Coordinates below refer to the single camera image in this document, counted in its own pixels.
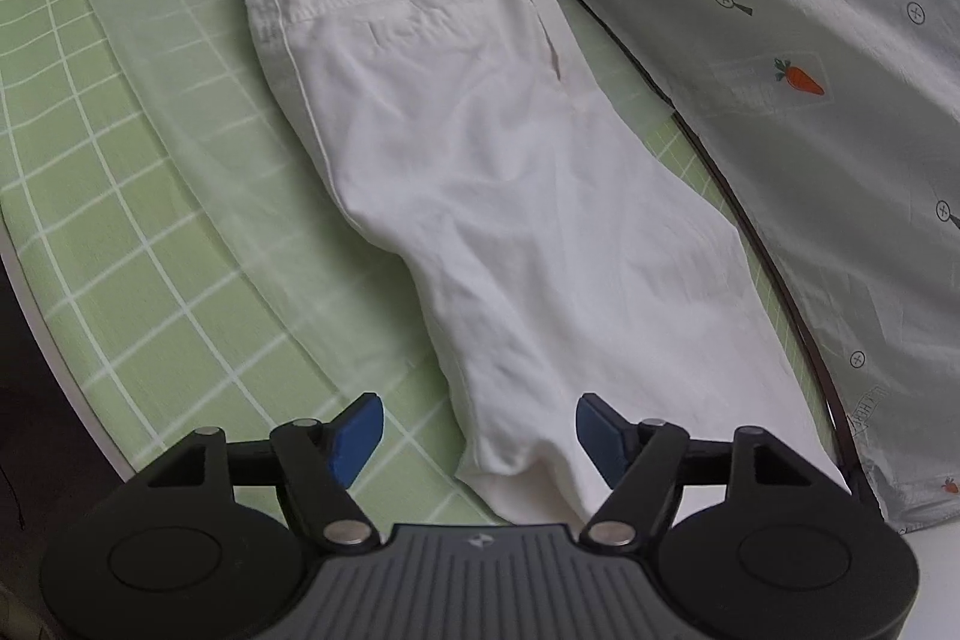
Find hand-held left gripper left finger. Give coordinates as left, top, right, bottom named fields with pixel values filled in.
left=142, top=392, right=385, bottom=551

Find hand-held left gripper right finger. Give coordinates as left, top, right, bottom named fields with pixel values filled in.
left=576, top=392, right=852, bottom=546

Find white pants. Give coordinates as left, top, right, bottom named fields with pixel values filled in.
left=237, top=0, right=852, bottom=525

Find green grid mat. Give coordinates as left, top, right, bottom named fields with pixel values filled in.
left=0, top=0, right=845, bottom=525

